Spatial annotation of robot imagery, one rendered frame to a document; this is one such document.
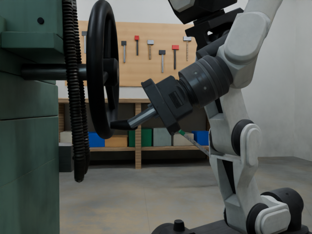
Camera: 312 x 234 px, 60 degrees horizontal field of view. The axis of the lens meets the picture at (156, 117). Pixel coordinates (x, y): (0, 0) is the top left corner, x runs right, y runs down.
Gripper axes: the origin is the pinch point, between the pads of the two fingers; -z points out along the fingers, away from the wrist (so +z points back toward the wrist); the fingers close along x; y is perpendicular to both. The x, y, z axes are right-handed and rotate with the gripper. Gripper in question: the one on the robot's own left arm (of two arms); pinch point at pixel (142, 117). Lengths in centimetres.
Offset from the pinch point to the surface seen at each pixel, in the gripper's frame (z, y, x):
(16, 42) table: -12.7, 8.8, 22.1
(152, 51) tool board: 51, -318, 119
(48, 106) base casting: -20.7, -15.4, 17.4
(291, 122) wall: 182, -367, -72
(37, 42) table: -9.2, 8.5, 20.3
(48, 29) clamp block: -6.7, 6.8, 22.5
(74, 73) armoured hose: -7.4, 1.5, 14.6
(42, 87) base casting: -18.3, -11.2, 20.8
